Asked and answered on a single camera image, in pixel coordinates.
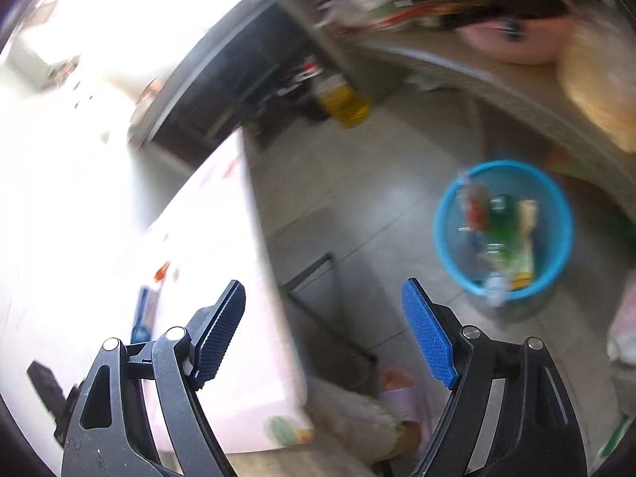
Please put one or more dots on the concrete kitchen counter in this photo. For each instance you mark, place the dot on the concrete kitchen counter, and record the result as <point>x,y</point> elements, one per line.
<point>171,92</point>

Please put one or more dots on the perforated metal shelf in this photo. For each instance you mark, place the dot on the perforated metal shelf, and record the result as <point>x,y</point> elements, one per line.
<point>497,89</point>

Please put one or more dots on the person's foot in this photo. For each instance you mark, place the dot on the person's foot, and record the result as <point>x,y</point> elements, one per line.
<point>397,380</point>

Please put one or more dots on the black frying pan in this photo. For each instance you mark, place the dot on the black frying pan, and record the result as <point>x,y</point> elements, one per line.
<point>497,5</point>

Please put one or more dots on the pink plastic bag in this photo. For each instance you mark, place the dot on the pink plastic bag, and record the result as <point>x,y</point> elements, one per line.
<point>623,330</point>

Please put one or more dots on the red snack bag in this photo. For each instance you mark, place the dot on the red snack bag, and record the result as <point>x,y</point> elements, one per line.
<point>477,208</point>

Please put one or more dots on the cooking oil bottle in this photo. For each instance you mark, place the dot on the cooking oil bottle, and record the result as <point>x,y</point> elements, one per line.
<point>343,102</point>

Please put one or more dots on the black metal table frame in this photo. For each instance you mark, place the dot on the black metal table frame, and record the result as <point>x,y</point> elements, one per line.
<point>328,323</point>

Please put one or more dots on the pink printed tablecloth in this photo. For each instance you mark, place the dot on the pink printed tablecloth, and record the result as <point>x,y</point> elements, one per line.
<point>238,283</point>

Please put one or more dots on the clear plastic bottle green label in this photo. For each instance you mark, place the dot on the clear plastic bottle green label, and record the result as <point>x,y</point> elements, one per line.
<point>499,228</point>

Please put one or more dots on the white rag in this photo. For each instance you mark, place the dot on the white rag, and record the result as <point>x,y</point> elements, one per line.
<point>425,80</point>

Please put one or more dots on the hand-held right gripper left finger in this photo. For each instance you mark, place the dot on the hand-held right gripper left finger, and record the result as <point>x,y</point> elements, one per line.
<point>218,333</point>

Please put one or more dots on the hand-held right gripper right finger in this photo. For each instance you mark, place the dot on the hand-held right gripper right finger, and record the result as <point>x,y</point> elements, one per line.
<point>430,333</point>

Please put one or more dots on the pink slipper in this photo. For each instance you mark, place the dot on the pink slipper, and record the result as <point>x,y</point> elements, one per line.
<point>410,417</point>

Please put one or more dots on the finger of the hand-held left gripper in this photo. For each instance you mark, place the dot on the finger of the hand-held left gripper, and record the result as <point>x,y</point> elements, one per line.
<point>143,313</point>

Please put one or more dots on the blue plastic basket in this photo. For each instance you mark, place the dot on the blue plastic basket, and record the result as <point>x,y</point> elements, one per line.
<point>551,253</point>

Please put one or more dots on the white orange medicine box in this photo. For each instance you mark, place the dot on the white orange medicine box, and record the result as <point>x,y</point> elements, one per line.
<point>524,258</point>

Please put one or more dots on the yellow plastic bag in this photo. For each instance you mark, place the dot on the yellow plastic bag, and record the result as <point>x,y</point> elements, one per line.
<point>601,89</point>

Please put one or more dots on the copper pot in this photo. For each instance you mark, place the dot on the copper pot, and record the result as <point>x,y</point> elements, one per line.
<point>146,92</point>

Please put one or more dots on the pink basin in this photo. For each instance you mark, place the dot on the pink basin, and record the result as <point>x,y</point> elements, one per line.
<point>516,44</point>

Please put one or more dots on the black pot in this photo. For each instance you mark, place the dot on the black pot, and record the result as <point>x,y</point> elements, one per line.
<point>293,84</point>

